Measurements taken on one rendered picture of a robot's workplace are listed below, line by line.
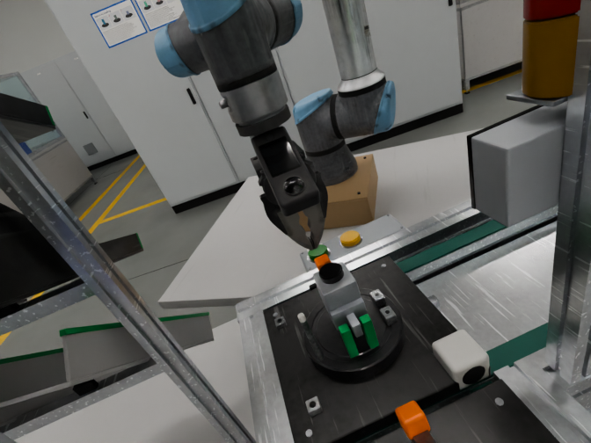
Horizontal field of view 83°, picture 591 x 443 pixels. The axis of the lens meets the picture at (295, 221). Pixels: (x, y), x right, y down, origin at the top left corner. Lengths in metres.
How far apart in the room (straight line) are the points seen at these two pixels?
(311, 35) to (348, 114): 2.50
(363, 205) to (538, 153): 0.60
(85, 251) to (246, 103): 0.22
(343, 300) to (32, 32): 8.74
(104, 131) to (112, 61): 4.78
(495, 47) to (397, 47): 1.34
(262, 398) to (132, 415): 0.33
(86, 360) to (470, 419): 0.37
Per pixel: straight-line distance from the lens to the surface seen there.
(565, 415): 0.47
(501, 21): 4.52
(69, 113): 8.41
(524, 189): 0.31
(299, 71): 3.34
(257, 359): 0.56
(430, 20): 3.62
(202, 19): 0.41
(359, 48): 0.84
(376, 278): 0.57
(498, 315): 0.59
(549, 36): 0.29
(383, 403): 0.45
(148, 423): 0.74
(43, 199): 0.32
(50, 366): 0.51
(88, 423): 0.85
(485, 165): 0.31
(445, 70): 3.74
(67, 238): 0.33
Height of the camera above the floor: 1.36
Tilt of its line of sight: 30 degrees down
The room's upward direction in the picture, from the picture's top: 22 degrees counter-clockwise
